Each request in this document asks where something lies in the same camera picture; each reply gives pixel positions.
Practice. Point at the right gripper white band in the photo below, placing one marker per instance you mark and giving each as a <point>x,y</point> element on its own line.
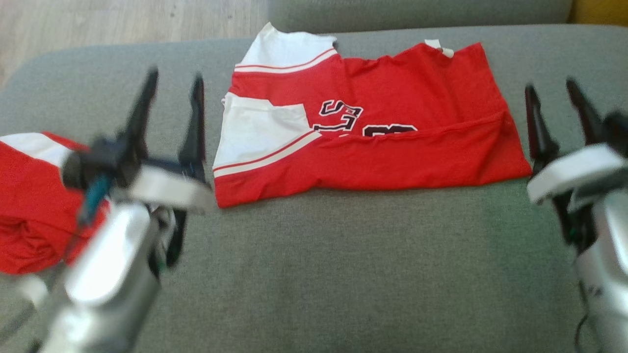
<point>579,171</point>

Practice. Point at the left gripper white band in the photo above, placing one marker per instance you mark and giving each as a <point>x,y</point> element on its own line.
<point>167,189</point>

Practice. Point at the red shorts with white stripe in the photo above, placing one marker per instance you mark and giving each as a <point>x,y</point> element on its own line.
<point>29,211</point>

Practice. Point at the red white lettered jersey shirt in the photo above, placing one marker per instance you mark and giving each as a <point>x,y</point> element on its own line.
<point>392,157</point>

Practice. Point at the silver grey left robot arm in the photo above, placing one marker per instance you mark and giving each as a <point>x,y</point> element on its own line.
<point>108,274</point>

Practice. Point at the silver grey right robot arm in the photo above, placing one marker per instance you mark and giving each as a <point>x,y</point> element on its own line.
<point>608,274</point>

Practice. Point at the wide yellow sofa back cushion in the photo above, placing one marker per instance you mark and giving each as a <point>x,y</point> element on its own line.
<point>598,10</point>

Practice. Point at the light grey sofa seat cushion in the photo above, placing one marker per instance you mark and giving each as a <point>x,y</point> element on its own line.
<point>417,12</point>

